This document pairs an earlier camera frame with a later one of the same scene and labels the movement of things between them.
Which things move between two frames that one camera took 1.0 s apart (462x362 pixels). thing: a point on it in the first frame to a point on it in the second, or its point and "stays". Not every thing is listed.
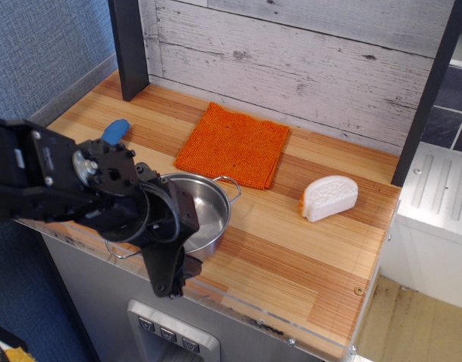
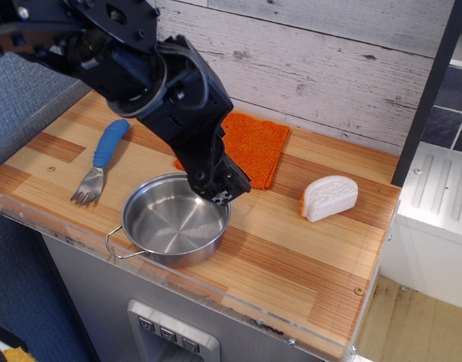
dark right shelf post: [431, 90] stays
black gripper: [163, 216] to [189, 113]
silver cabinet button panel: [158, 336] stays
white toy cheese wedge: [326, 195] stays
